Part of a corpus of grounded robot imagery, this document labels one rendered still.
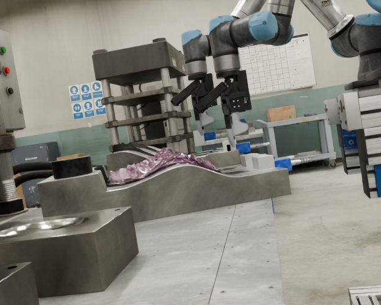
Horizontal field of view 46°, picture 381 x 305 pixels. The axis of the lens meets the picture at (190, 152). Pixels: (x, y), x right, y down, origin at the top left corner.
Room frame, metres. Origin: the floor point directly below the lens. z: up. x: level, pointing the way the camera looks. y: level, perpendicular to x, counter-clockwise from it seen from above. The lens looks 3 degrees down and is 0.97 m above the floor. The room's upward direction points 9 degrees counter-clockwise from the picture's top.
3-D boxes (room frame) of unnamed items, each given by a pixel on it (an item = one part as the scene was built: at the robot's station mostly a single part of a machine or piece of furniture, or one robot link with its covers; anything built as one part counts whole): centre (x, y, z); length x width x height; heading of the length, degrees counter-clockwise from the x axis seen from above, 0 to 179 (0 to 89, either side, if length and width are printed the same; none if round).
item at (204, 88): (1.60, -0.07, 1.09); 0.09 x 0.08 x 0.12; 81
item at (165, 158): (1.03, 0.07, 0.90); 0.26 x 0.18 x 0.08; 98
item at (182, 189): (1.03, 0.07, 0.86); 0.50 x 0.26 x 0.11; 98
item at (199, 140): (1.59, -0.09, 0.93); 0.13 x 0.05 x 0.05; 80
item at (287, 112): (7.24, -1.53, 0.94); 0.41 x 0.33 x 0.29; 88
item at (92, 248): (0.59, 0.21, 0.84); 0.20 x 0.15 x 0.07; 81
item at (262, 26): (1.24, -0.23, 1.21); 0.11 x 0.11 x 0.08; 51
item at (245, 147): (1.29, -0.16, 0.89); 0.13 x 0.05 x 0.05; 80
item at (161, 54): (6.08, 0.41, 1.03); 1.54 x 0.94 x 2.06; 171
